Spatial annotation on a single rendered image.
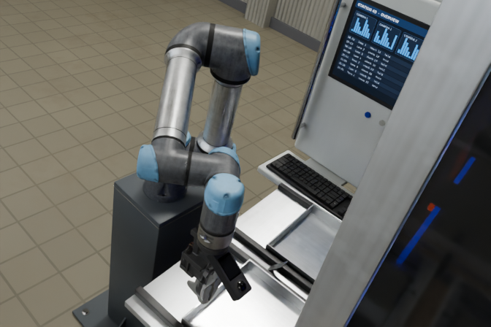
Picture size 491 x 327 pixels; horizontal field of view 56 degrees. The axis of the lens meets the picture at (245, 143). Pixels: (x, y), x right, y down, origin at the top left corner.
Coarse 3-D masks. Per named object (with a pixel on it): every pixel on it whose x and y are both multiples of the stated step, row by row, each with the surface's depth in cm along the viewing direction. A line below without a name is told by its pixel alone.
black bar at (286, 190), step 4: (280, 184) 157; (284, 184) 157; (280, 188) 157; (284, 188) 156; (288, 188) 156; (284, 192) 156; (288, 192) 155; (292, 192) 155; (296, 192) 155; (292, 196) 155; (296, 196) 154; (300, 196) 154; (296, 200) 154; (300, 200) 153; (304, 200) 152; (308, 200) 153; (304, 204) 153; (308, 204) 151; (320, 208) 151; (332, 216) 149
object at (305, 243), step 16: (304, 224) 146; (320, 224) 147; (336, 224) 146; (272, 240) 133; (288, 240) 139; (304, 240) 140; (320, 240) 141; (288, 256) 133; (304, 256) 135; (320, 256) 136; (304, 272) 126
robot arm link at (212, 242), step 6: (198, 228) 96; (198, 234) 96; (204, 234) 94; (204, 240) 94; (210, 240) 93; (216, 240) 93; (222, 240) 93; (228, 240) 94; (210, 246) 94; (216, 246) 94; (222, 246) 94
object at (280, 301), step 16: (256, 272) 125; (224, 288) 120; (256, 288) 122; (272, 288) 123; (208, 304) 115; (224, 304) 116; (240, 304) 117; (256, 304) 118; (272, 304) 119; (288, 304) 120; (192, 320) 111; (208, 320) 112; (224, 320) 112; (240, 320) 113; (256, 320) 114; (272, 320) 115; (288, 320) 116
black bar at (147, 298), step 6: (138, 288) 113; (138, 294) 112; (144, 294) 112; (150, 294) 112; (144, 300) 111; (150, 300) 111; (150, 306) 110; (156, 306) 110; (162, 306) 110; (156, 312) 110; (162, 312) 109; (168, 312) 109; (162, 318) 109; (168, 318) 108; (174, 318) 108; (168, 324) 108; (174, 324) 107; (180, 324) 107
